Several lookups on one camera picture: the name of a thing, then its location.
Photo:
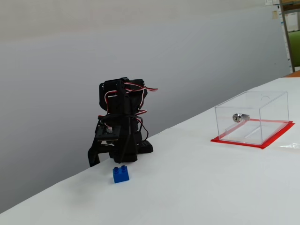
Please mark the white table cloth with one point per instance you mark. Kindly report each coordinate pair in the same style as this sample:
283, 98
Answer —
187, 187

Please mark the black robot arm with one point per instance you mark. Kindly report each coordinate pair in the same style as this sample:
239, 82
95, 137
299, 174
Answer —
117, 103

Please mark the transparent plastic box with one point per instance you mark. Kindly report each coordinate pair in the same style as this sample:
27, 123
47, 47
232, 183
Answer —
274, 110

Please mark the yellow sticky note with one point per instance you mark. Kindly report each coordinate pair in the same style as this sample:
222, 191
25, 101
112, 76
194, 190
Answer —
273, 14

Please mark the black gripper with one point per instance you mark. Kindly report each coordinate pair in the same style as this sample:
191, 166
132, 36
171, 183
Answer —
126, 150

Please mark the blue lego brick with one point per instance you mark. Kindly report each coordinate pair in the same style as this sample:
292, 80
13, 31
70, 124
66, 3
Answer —
120, 177

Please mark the green board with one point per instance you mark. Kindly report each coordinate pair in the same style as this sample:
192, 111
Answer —
294, 49

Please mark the metal storage shelf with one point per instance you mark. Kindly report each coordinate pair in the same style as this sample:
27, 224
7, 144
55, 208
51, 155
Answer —
284, 35

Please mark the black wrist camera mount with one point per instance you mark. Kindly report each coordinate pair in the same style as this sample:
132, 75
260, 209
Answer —
109, 131

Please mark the white paper box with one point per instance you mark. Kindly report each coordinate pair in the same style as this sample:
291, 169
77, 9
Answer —
291, 21

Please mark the grey partition panel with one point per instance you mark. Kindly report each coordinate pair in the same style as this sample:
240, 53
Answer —
164, 47

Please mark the silver lock cylinder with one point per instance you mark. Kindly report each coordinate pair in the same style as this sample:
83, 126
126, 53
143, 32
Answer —
236, 117

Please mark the red tape frame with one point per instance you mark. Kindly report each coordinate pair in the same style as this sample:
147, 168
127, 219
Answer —
279, 133

